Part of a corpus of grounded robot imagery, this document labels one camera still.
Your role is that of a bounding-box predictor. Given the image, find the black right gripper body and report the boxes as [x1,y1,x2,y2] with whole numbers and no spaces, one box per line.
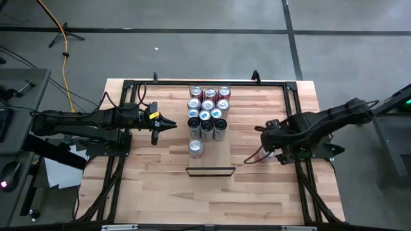
[260,119,297,166]

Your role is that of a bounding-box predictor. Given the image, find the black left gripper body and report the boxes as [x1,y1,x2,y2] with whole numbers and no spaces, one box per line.
[138,101,161,146]

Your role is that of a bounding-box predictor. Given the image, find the red Coca-Cola can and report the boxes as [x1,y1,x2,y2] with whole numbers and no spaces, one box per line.
[217,85,232,101]
[204,87,218,103]
[189,85,204,102]

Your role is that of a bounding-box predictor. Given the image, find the black flat panel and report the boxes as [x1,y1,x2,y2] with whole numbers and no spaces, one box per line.
[24,141,87,171]

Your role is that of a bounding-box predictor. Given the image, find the white paper sheets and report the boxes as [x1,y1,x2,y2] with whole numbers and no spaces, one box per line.
[44,144,89,190]

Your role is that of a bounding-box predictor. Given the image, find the grey side desk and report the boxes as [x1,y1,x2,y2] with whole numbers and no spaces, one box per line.
[0,67,52,225]

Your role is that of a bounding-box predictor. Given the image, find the black tripod stand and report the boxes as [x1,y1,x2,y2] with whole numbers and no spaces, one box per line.
[48,21,86,49]

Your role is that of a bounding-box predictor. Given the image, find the small metal hand tool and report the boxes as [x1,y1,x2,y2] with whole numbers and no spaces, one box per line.
[15,80,36,97]

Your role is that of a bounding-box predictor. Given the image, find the black computer with green lights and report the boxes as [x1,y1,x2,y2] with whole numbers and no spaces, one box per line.
[398,92,411,113]

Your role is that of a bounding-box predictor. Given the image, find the black keyboard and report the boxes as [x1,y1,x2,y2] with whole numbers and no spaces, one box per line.
[0,107,14,144]

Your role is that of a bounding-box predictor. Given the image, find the black computer mouse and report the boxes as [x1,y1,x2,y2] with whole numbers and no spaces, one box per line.
[0,160,22,193]

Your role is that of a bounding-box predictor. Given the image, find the black rig crossbar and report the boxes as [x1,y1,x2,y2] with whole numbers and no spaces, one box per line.
[0,221,411,231]

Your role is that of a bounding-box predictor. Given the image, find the small black knob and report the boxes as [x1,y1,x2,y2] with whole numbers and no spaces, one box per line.
[27,208,42,222]

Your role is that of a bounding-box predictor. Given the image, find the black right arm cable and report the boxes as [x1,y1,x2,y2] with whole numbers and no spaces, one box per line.
[243,125,268,166]

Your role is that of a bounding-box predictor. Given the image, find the black aluminium table frame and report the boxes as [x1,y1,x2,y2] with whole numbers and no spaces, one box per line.
[72,79,346,225]

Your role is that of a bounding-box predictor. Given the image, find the wooden shelf with black frame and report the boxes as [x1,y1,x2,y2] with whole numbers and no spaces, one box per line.
[185,83,237,178]

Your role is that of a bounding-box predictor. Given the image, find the black neighbouring table frame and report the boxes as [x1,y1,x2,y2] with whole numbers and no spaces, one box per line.
[374,83,411,189]

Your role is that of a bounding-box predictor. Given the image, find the yellow-orange extension cable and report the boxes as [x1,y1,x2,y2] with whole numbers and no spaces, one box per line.
[35,0,81,116]

